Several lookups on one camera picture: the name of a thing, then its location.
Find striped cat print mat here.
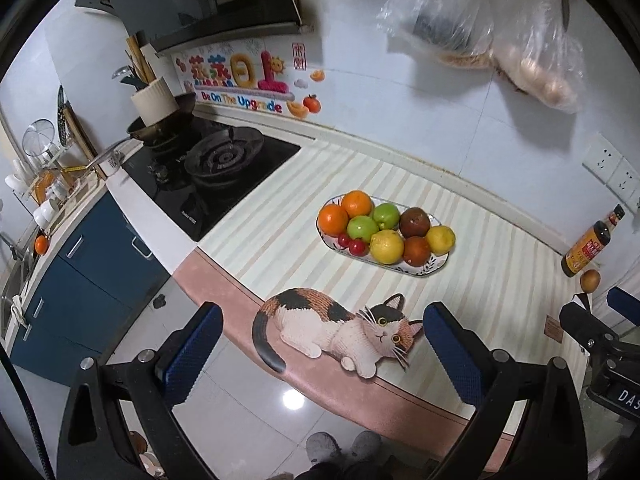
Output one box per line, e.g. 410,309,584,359
172,141,593,473

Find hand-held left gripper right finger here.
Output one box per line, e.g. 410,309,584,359
422,301,588,480

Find person's dark trousers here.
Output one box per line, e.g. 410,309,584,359
290,455,401,480

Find small brown label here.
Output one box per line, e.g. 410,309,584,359
544,315,566,343

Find metal mesh strainer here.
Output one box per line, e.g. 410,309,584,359
22,118,58,161

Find white wall socket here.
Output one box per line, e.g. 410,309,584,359
582,132,625,181
606,157,640,206

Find colourful wall sticker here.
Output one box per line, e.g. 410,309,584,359
174,42,326,121

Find wooden cutting board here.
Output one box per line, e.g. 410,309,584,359
62,102,106,176

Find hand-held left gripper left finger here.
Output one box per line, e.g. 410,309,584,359
56,302,224,480

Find wooden cooking utensils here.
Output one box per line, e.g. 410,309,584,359
111,32,158,88

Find green apple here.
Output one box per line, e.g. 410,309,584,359
347,215,381,243
373,202,401,231

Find cream ribbed utensil holder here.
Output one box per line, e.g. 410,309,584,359
131,76,180,125

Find brown sauce bottle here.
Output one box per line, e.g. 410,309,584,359
561,204,627,278

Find clear plastic bag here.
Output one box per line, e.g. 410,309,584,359
376,0,587,115

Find metal dish rack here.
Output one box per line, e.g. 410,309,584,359
5,117,108,233

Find dark red tomato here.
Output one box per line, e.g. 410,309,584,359
399,206,432,238

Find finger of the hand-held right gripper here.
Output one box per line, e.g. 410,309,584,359
560,301,621,353
607,286,640,315

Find floral oval plate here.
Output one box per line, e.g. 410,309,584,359
316,195,453,278

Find grey slipper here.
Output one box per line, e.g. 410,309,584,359
306,431,341,466
350,430,383,461

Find blue kitchen cabinet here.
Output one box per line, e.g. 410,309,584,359
9,192,173,388

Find black gas stove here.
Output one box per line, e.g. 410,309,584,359
120,117,302,242

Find red-orange tomato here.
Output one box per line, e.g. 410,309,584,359
403,236,433,267

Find dark wok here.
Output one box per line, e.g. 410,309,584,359
85,92,198,171

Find black cable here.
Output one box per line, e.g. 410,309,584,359
0,345,56,480

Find yellow lemon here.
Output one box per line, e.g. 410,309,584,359
369,229,405,265
426,225,457,256

